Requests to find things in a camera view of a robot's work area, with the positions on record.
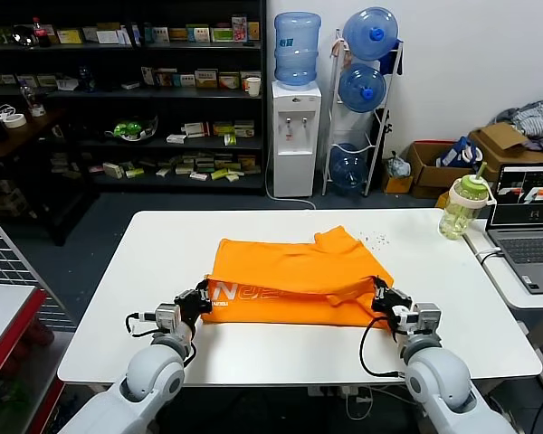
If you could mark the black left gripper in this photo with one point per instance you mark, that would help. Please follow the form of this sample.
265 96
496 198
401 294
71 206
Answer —
190 306

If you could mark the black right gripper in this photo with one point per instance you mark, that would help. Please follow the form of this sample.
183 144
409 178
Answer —
393 300

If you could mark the orange t-shirt white print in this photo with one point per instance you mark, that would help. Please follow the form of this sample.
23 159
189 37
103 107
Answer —
289 267

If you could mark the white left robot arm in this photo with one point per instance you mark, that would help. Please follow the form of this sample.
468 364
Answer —
154 375

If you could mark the pile of grey clothes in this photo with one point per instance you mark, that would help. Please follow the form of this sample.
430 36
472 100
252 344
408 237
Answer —
536 119

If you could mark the small yellow box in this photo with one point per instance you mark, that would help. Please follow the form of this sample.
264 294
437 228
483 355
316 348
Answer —
397 185

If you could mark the green lid drinking bottle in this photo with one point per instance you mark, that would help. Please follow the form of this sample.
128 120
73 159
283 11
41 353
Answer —
457 217

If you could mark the white power strip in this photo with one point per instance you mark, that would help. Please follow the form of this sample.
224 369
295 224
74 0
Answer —
326 392

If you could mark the blue water jug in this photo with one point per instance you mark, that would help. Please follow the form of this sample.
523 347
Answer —
296 50
368 34
348 167
361 88

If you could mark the grey plastic bag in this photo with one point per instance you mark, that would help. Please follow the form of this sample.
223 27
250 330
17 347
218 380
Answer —
398 165

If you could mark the open cardboard box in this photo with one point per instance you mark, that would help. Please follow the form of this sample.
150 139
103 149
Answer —
430 174

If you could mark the white water dispenser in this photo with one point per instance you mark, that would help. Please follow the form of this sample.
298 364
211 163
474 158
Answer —
294 172

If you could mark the grey laptop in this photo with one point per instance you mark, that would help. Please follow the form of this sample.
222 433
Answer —
529 248

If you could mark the blue white bag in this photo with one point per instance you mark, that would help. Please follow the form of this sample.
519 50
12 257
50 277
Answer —
457 151

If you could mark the flat white medicine box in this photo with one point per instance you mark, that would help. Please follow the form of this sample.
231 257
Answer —
175 138

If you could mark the white red medicine box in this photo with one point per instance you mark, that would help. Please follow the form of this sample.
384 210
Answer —
195 129

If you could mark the bowl of green fruit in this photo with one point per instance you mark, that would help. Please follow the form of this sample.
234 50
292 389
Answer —
129 129

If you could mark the large cardboard box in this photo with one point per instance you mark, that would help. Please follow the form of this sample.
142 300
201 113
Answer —
502 138

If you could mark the black shelf unit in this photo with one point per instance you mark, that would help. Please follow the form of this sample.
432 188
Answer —
163 95

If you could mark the white paper cup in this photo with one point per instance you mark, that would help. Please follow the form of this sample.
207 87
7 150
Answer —
253 87

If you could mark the orange white medicine box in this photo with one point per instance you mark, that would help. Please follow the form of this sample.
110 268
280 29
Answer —
228 80

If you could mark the yellow white medicine box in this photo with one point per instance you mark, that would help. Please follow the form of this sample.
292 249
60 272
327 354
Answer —
206 78

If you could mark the dark blue hanging cloth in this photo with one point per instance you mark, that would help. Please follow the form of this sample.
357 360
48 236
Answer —
391 61

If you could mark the brown wooden table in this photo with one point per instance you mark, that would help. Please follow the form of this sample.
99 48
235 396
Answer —
22 135

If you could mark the white tape roll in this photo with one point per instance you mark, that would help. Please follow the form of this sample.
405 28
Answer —
14 121

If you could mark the green white medicine box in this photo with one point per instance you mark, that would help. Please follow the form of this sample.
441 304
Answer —
221 34

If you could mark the teal white medicine box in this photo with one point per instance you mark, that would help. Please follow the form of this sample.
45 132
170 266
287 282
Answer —
197 34

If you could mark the pink medicine box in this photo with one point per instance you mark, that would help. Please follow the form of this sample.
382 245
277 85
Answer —
239 28

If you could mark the plain white box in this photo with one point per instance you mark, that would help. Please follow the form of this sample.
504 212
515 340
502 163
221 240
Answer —
107 36

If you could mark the cola bottle red cap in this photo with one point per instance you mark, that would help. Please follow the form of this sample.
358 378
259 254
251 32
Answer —
40 34

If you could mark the dark glass bowl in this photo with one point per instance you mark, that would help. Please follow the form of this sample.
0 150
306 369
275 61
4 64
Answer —
22 35

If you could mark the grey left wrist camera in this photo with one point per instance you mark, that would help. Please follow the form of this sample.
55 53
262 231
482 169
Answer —
166 316

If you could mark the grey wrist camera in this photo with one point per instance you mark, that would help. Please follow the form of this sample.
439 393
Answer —
424 317
166 316

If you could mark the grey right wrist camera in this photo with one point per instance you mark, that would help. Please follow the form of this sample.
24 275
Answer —
424 317

